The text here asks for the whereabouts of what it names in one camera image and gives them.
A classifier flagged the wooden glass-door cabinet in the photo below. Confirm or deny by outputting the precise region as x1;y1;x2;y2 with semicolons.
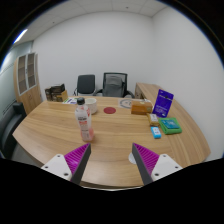
13;52;43;115

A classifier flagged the orange-brown carton box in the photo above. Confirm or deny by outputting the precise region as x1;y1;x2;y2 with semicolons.
130;100;154;116

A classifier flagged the wooden side desk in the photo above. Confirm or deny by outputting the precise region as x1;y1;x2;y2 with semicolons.
134;82;174;101

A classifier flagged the clear drink bottle black cap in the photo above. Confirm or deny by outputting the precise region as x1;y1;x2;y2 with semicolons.
74;96;95;143

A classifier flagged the rectangular ceiling light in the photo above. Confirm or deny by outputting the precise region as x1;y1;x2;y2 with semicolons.
13;28;29;45

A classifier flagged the grey mesh office chair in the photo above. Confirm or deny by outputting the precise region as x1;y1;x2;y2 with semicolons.
94;72;136;99

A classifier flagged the flat box with round print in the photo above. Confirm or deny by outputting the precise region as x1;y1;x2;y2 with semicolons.
119;97;144;110

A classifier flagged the green flat box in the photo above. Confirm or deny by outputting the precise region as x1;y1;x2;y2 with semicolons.
158;117;183;136

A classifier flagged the purple plastic package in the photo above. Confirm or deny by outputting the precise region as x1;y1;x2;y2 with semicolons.
152;89;175;118

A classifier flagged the black sofa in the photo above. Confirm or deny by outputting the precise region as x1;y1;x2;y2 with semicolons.
0;101;27;158

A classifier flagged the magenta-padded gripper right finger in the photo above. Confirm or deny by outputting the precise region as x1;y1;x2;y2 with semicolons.
131;142;184;186

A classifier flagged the small blue box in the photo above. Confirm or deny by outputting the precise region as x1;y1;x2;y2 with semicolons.
150;126;162;140

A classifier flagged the small yellow box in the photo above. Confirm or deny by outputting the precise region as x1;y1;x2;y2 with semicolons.
146;112;161;127

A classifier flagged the black office chair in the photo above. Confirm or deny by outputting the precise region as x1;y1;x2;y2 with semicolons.
73;74;98;98

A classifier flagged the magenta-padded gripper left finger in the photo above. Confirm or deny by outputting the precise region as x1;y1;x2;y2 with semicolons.
40;143;92;185

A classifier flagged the white green purple leaflet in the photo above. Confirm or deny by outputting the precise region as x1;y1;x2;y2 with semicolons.
62;96;79;105

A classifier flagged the dark printed box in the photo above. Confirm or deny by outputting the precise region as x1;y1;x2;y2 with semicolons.
44;83;66;102

